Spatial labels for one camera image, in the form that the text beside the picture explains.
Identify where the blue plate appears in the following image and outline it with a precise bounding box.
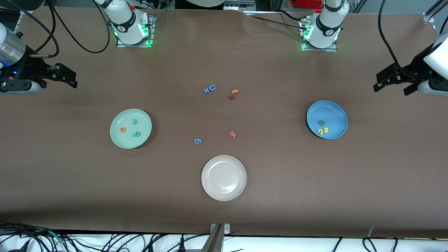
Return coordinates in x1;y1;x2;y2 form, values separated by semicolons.
306;100;349;140

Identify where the pale green plate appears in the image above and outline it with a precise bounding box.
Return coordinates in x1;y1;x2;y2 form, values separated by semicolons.
110;108;153;149

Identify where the red box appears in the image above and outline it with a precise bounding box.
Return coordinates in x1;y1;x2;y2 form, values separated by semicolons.
295;0;324;9

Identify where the beige garment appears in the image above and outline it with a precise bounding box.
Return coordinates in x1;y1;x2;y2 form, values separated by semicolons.
185;0;228;7

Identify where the grey equipment rack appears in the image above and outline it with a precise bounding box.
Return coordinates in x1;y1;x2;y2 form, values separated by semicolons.
223;0;257;11

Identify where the beige plate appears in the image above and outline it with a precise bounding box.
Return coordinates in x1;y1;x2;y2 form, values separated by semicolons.
201;155;247;202

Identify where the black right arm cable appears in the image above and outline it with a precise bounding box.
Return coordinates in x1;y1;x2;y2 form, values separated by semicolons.
12;0;111;59

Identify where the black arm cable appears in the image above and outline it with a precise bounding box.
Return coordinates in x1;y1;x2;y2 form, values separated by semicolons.
12;0;111;59
378;0;417;79

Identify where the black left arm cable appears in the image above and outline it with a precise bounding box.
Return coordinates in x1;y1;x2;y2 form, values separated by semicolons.
378;0;417;79

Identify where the aluminium frame profile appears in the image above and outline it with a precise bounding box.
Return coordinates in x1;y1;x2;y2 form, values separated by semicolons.
422;0;448;24

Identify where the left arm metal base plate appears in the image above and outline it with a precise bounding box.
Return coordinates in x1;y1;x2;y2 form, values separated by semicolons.
300;17;338;52

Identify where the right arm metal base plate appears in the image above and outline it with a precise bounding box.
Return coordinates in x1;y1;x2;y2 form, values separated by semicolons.
116;14;155;48

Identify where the thin black power cable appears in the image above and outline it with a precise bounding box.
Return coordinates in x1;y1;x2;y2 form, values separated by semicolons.
245;10;308;32

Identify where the thick black floor cable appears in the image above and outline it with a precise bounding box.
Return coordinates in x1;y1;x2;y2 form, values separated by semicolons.
0;220;72;252

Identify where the looped black floor cable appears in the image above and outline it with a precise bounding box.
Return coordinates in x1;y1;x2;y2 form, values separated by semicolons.
362;237;378;252

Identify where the metal table edge bracket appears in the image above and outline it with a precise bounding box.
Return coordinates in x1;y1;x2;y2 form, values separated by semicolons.
201;223;231;252

